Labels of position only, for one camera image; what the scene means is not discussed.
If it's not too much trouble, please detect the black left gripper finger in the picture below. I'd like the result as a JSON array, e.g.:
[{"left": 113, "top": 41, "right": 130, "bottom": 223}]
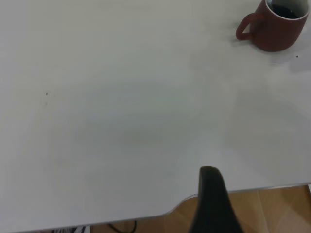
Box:
[{"left": 189, "top": 166, "right": 243, "bottom": 233}]

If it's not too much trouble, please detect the red ceramic mug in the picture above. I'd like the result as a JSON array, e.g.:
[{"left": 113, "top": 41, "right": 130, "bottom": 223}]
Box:
[{"left": 235, "top": 0, "right": 311, "bottom": 52}]

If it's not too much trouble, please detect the black floor cable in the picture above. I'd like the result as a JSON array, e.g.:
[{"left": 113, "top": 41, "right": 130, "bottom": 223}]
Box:
[{"left": 108, "top": 219, "right": 137, "bottom": 233}]

